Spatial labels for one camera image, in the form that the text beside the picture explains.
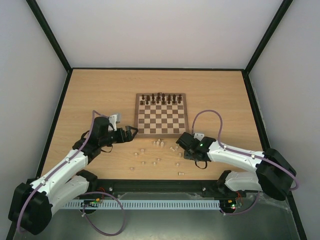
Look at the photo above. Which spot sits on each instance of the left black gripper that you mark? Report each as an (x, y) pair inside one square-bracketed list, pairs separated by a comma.
[(129, 138)]

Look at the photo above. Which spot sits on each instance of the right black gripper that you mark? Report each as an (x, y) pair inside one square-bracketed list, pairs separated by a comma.
[(186, 153)]

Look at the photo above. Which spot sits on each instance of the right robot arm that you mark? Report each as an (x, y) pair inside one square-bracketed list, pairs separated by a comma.
[(267, 171)]

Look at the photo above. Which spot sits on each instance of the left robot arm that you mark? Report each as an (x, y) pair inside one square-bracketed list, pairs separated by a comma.
[(34, 204)]

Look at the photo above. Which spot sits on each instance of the dark chess pieces row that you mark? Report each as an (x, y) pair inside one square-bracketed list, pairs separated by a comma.
[(160, 98)]

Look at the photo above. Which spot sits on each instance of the wooden chessboard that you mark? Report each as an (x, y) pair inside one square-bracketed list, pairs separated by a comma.
[(161, 121)]

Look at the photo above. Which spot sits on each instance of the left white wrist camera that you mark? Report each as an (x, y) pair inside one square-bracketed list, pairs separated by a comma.
[(114, 119)]

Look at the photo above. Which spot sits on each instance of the light blue cable duct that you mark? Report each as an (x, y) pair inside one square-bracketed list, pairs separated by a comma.
[(78, 204)]

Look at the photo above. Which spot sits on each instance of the black aluminium rail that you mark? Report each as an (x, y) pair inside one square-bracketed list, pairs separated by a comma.
[(205, 188)]

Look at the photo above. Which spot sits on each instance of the black frame post left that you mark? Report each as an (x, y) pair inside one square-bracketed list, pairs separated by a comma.
[(40, 17)]

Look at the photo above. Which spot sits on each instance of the black frame post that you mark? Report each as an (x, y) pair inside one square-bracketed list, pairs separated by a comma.
[(280, 13), (40, 17)]

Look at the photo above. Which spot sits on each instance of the black frame post right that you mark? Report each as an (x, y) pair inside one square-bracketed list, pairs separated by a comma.
[(280, 13)]

